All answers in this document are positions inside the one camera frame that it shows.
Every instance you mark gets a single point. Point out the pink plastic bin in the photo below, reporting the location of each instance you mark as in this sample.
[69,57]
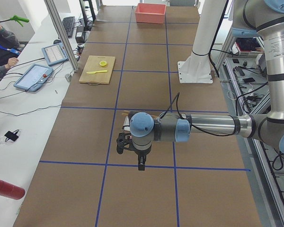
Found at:
[150,13]

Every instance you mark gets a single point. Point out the near blue teach pendant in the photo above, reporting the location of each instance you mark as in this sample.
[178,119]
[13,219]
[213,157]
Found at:
[34,78]

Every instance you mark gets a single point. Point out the small black device on table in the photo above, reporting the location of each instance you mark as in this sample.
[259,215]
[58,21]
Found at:
[11,135]

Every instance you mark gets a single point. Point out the blue teach pendant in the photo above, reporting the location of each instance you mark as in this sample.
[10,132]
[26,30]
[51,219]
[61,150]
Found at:
[54,54]
[34,78]

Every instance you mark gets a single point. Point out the yellow plastic knife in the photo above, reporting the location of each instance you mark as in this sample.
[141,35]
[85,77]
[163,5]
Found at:
[98,71]

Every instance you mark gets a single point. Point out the red cylindrical bottle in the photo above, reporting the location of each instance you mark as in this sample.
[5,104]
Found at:
[11,191]

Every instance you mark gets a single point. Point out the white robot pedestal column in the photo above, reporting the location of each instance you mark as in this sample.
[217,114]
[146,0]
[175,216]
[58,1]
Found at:
[196,68]

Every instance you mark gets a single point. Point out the yellow lemon slice toy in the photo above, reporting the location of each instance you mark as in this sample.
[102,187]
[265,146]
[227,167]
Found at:
[103,63]

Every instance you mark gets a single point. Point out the bamboo cutting board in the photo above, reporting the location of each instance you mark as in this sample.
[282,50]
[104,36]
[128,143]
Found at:
[92,64]

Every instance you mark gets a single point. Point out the seated person dark clothes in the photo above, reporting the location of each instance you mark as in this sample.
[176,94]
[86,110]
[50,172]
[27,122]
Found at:
[9,51]

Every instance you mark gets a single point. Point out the aluminium frame post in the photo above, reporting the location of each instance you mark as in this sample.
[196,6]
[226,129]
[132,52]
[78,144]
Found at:
[56,20]

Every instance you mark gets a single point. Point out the green handled grabber tool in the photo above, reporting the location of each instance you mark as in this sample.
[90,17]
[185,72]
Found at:
[16,18]

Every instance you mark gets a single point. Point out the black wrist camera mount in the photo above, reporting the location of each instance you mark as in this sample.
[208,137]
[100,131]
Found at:
[124,142]

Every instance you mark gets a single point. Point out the black power adapter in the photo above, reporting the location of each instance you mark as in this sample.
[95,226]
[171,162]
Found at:
[80,34]

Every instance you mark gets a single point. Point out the far blue teach pendant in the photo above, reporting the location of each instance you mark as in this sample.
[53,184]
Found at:
[54,54]

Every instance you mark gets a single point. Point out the black keyboard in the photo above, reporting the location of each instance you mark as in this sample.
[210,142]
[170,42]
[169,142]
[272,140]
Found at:
[68,24]

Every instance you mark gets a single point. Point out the red basket on shelf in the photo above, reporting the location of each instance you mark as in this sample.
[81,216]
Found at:
[248,46]

